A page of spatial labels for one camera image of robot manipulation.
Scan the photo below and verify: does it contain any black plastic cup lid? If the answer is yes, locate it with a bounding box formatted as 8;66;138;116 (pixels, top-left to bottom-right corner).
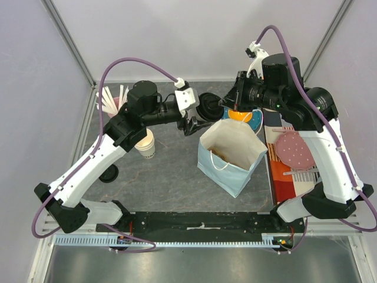
197;93;224;122

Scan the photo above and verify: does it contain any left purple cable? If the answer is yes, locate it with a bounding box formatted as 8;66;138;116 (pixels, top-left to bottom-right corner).
31;57;185;254

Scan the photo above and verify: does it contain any colourful patterned placemat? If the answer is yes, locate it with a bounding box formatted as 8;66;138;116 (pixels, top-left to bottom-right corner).
262;110;320;204

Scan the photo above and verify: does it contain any slotted cable duct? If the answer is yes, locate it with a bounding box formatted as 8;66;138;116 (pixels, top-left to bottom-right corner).
54;233;280;248

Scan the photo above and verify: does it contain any pink dotted plate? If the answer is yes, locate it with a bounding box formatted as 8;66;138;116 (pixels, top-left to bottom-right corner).
275;131;316;170

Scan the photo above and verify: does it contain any blue dotted plate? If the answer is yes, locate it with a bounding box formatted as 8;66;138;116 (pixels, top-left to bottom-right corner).
222;108;263;133

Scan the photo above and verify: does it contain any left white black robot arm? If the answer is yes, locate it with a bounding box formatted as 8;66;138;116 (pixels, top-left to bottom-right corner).
34;80;210;233

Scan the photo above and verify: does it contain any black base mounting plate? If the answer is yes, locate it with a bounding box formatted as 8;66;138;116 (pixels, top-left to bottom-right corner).
113;212;304;242

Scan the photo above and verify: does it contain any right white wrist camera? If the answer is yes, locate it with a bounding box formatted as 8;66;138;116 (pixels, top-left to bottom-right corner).
245;41;269;78

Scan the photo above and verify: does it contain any orange bowl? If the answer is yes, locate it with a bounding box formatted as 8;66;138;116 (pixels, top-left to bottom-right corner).
228;110;253;123

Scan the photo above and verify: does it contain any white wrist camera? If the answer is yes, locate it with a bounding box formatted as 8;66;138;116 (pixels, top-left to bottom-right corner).
174;87;200;113
245;41;269;78

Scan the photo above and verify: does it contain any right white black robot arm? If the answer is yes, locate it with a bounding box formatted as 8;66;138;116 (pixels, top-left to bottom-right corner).
220;53;374;232

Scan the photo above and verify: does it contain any stack of white paper cups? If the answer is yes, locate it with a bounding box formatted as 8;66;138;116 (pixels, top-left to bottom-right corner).
135;129;156;159

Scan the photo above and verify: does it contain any purple cable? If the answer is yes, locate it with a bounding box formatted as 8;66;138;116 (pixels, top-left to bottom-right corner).
31;57;185;254
254;25;377;255

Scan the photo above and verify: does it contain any light blue paper bag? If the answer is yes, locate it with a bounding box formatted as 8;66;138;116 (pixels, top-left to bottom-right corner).
197;110;267;198

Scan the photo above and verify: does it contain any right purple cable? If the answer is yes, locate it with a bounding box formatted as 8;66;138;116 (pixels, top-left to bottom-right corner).
254;25;377;255

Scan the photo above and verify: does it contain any brown cardboard cup carrier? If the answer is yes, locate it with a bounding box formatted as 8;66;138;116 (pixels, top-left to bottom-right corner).
208;147;249;170

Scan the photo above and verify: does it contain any white wrapped straws bundle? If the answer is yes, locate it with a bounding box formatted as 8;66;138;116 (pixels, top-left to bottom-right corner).
101;85;129;116

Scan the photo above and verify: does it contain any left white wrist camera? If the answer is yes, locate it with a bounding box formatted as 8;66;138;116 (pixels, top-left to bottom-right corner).
174;87;200;113

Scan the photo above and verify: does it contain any pink straw holder cup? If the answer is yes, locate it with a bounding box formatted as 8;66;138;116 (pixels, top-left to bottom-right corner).
108;97;120;118

